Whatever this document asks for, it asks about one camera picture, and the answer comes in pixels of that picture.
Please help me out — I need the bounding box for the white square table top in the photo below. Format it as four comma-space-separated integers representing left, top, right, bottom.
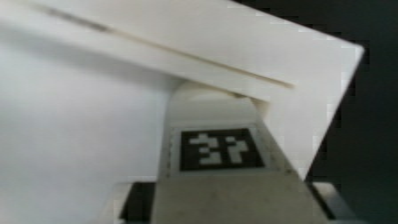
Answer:
0, 0, 364, 224

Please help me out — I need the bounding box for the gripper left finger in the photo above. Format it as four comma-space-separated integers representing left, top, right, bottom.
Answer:
88, 183, 133, 224

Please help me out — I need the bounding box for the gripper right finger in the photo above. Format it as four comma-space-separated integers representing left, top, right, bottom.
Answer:
310, 182, 355, 224

